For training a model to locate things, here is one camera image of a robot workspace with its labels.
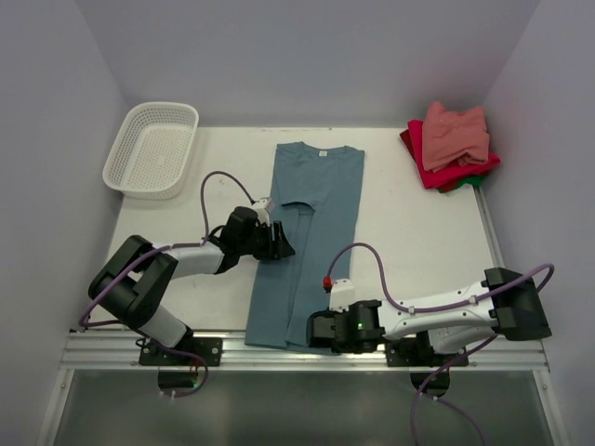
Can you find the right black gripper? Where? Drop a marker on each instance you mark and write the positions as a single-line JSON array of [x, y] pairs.
[[330, 314]]

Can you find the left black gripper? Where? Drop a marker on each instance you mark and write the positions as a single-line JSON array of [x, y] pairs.
[[283, 249]]

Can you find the blue-grey t shirt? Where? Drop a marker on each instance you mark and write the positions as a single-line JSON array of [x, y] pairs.
[[316, 194]]

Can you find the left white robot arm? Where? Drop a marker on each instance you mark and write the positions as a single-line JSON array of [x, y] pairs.
[[132, 284]]

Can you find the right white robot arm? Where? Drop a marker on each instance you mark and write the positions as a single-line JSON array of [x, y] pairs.
[[504, 303]]

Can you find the white plastic basket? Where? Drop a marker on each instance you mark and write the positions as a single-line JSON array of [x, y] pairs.
[[151, 154]]

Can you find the folded red shirt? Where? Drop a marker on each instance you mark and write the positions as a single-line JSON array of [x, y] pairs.
[[445, 179]]

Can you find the folded salmon pink shirt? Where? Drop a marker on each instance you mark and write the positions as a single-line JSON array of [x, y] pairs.
[[458, 137]]

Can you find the folded green shirt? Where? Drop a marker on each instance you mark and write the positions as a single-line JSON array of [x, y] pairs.
[[474, 181]]

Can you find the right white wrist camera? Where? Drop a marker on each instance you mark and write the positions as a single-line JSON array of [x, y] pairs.
[[341, 294]]

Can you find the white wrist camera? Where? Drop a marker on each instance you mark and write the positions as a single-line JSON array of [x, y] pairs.
[[341, 294], [265, 206]]

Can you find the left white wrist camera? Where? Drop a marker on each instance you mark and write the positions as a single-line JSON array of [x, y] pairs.
[[265, 206]]

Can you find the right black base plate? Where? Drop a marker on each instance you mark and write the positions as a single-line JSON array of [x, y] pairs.
[[415, 351]]

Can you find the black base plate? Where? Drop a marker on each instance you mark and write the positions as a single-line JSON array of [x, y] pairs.
[[208, 348], [415, 351]]

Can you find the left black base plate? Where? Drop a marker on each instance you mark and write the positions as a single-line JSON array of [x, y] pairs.
[[208, 348]]

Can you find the aluminium rail frame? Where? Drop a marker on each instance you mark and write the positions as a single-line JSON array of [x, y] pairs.
[[215, 307]]

